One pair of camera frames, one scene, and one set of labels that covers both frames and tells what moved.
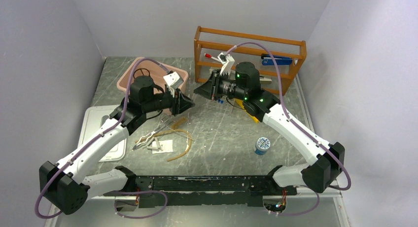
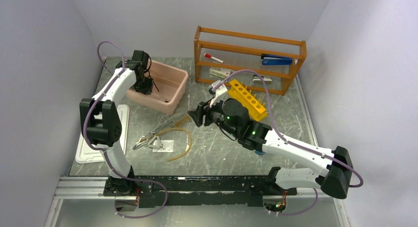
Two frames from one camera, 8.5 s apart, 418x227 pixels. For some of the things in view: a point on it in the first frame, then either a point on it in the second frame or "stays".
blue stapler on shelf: x=266 y=60 stays
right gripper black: x=206 y=90 -> x=197 y=114
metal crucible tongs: x=151 y=135 stays
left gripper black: x=185 y=103 -> x=147 y=89
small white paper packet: x=166 y=146 stays
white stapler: x=264 y=79 stays
